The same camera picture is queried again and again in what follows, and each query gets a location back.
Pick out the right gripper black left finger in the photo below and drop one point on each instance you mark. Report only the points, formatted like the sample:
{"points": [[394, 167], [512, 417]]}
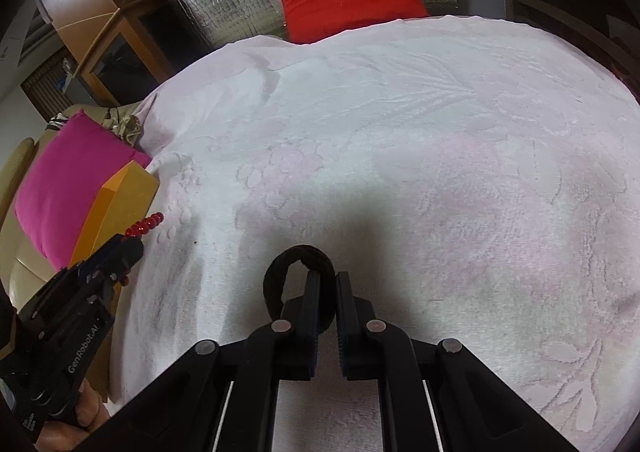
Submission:
{"points": [[287, 349]]}

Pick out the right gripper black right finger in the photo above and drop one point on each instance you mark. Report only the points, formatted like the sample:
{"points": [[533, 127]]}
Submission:
{"points": [[370, 348]]}

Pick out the left hand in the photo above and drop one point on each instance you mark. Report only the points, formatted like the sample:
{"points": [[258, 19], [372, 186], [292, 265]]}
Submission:
{"points": [[90, 413]]}

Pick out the beige leather sofa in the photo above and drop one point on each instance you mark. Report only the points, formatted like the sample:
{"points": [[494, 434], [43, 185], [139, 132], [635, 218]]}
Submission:
{"points": [[23, 269]]}

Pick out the magenta pillow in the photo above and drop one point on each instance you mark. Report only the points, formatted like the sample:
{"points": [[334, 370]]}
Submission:
{"points": [[58, 191]]}

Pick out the orange cardboard box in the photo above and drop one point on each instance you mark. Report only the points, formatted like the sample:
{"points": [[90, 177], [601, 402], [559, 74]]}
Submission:
{"points": [[123, 200]]}

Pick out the white textured bed blanket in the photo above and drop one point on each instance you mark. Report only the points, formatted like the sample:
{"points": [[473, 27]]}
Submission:
{"points": [[476, 178]]}

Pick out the patterned fabric piece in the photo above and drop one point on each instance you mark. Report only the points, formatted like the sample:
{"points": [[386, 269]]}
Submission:
{"points": [[125, 126]]}

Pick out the wooden cabinet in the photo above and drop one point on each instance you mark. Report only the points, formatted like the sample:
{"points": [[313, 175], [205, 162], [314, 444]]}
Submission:
{"points": [[116, 54]]}

